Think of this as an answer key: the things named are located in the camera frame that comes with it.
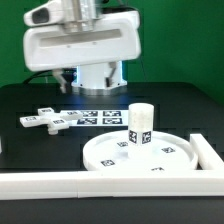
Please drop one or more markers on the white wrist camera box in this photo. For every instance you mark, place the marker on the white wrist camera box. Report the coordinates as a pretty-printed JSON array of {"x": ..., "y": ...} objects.
[{"x": 49, "y": 13}]

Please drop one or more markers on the white marker sheet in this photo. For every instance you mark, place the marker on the white marker sheet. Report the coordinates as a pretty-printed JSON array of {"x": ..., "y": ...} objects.
[{"x": 102, "y": 118}]

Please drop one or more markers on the white round table top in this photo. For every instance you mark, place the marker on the white round table top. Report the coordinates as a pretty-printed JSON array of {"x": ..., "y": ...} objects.
[{"x": 113, "y": 151}]

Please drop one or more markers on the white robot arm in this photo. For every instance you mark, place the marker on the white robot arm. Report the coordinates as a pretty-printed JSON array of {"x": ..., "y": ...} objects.
[{"x": 80, "y": 16}]

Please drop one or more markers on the white cross-shaped table base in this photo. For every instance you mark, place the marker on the white cross-shaped table base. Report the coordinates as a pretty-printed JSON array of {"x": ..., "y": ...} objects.
[{"x": 54, "y": 121}]

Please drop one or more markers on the white L-shaped fence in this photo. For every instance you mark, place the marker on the white L-shaped fence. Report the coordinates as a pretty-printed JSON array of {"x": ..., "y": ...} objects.
[{"x": 207, "y": 181}]

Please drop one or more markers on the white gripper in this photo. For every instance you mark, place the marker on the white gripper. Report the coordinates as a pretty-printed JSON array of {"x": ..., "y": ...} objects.
[{"x": 114, "y": 38}]

